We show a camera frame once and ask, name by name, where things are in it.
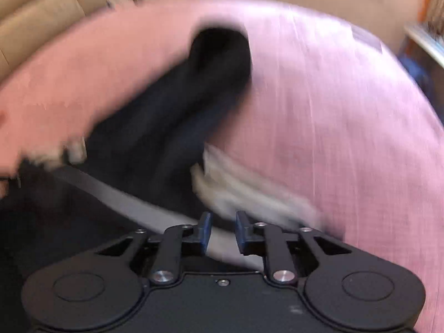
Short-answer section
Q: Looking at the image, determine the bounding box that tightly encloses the pink folded quilt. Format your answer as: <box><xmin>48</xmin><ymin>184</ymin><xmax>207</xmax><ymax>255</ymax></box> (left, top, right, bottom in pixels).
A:
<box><xmin>0</xmin><ymin>3</ymin><xmax>196</xmax><ymax>177</ymax></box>

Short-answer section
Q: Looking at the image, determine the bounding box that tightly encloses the bed with lilac sheet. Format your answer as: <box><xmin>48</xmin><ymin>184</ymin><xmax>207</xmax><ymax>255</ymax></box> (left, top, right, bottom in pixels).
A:
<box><xmin>139</xmin><ymin>0</ymin><xmax>444</xmax><ymax>333</ymax></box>

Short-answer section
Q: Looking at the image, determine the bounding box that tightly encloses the beige padded headboard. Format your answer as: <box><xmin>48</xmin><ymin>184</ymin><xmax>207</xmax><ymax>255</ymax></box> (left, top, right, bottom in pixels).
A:
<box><xmin>0</xmin><ymin>0</ymin><xmax>141</xmax><ymax>82</ymax></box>

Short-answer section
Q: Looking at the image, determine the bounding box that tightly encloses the black garment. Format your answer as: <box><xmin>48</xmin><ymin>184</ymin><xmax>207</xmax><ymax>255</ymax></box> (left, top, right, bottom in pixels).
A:
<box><xmin>0</xmin><ymin>24</ymin><xmax>325</xmax><ymax>278</ymax></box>

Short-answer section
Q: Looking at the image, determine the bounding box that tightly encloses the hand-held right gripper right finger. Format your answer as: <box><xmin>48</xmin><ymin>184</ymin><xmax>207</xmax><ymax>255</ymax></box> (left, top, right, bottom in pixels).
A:
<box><xmin>236</xmin><ymin>210</ymin><xmax>353</xmax><ymax>286</ymax></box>

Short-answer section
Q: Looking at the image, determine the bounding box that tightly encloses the orange and beige curtain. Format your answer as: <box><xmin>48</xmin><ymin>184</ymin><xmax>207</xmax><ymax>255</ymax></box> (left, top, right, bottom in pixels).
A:
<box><xmin>417</xmin><ymin>0</ymin><xmax>439</xmax><ymax>26</ymax></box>

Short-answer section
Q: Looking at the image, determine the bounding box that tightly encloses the white desk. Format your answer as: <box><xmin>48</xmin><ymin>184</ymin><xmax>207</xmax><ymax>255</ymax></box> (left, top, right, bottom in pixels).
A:
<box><xmin>403</xmin><ymin>22</ymin><xmax>444</xmax><ymax>72</ymax></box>

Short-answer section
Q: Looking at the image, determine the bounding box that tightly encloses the blue stool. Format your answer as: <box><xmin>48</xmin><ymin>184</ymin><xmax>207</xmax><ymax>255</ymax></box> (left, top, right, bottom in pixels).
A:
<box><xmin>398</xmin><ymin>55</ymin><xmax>431</xmax><ymax>92</ymax></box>

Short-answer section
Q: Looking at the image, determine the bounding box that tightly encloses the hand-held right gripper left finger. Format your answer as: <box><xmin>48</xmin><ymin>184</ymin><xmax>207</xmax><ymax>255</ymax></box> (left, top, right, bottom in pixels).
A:
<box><xmin>94</xmin><ymin>211</ymin><xmax>212</xmax><ymax>286</ymax></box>

